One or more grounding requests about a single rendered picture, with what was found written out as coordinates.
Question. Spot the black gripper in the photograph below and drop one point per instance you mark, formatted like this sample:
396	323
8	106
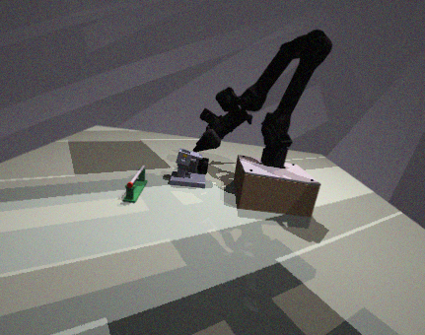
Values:
211	138

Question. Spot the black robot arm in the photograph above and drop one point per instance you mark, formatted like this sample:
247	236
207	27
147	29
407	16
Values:
312	48

